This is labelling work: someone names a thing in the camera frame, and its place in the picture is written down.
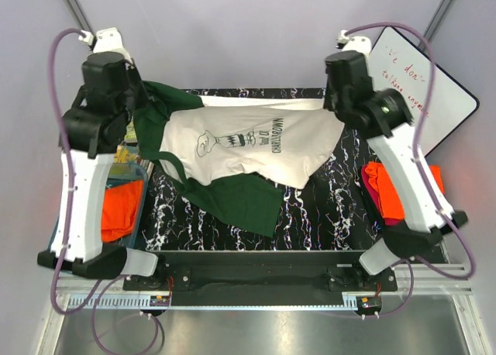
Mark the white and green t-shirt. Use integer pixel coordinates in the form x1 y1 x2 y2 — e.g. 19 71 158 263
133 81 344 236

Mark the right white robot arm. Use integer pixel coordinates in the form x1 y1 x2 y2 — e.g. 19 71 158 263
324 28 468 291

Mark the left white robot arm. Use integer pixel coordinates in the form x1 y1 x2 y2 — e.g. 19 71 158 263
37 27 167 290

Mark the white dry-erase board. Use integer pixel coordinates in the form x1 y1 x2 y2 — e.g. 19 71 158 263
368 27 480 155

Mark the green treehouse paperback book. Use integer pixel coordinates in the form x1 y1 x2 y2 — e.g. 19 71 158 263
123 116 138 144

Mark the Brideshead Revisited paperback book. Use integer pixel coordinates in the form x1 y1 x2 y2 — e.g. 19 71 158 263
114 144 154 178

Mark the teal plastic bin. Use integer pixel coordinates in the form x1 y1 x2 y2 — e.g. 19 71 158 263
50 160 147 261

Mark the orange t-shirt in bin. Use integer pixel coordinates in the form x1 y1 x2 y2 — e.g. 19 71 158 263
101 180 144 243

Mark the folded orange t-shirt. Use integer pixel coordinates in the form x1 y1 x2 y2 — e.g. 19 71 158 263
363 160 445 221

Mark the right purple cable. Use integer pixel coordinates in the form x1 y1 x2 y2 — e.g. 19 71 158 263
340 21 477 319

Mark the aluminium frame rail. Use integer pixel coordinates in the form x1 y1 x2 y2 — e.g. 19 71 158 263
54 264 472 316

